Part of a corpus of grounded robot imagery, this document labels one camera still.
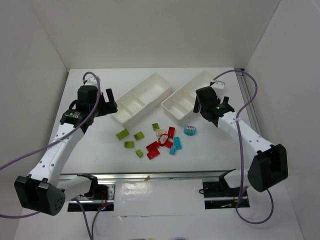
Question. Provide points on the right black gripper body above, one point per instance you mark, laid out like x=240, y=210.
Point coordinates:
x=203, y=100

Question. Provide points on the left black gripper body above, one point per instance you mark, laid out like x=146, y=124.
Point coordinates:
x=106, y=106

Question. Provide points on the cyan round printed lego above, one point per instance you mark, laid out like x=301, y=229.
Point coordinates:
x=189, y=130

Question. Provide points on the lime green long lego brick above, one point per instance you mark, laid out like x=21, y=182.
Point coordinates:
x=122, y=134

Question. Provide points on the red lego brick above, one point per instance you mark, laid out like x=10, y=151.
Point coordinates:
x=171, y=132
x=152, y=146
x=153, y=153
x=169, y=144

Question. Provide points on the cyan long lego brick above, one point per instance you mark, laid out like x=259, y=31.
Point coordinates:
x=177, y=143

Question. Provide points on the small cyan lego brick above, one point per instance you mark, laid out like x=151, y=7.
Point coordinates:
x=172, y=150

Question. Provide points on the red flower lego piece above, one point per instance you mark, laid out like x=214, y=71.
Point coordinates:
x=162, y=140

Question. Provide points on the small lime green lego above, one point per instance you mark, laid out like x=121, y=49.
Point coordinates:
x=139, y=153

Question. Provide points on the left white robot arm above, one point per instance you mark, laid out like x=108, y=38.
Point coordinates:
x=39, y=190

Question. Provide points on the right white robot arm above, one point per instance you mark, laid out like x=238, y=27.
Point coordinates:
x=262, y=164

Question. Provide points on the right white divided bin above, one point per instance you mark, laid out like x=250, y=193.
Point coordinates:
x=179, y=106

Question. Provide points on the white divided bin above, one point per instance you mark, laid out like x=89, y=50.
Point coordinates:
x=179, y=106
x=141, y=99

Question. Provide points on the left white divided bin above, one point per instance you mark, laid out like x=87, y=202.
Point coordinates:
x=141, y=99

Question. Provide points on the small green printed lego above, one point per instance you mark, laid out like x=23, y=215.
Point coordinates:
x=155, y=126

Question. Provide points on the beige lego brick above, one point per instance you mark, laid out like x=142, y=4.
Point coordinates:
x=160, y=132

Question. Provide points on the white paper sheet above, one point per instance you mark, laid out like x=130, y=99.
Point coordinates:
x=158, y=198

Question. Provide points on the aluminium side rail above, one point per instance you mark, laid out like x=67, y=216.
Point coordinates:
x=248, y=87

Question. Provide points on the aluminium front rail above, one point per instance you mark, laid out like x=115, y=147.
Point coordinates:
x=137, y=176

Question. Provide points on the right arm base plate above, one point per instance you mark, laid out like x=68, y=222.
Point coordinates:
x=218, y=195

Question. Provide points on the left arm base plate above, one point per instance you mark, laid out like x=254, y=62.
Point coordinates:
x=103, y=198

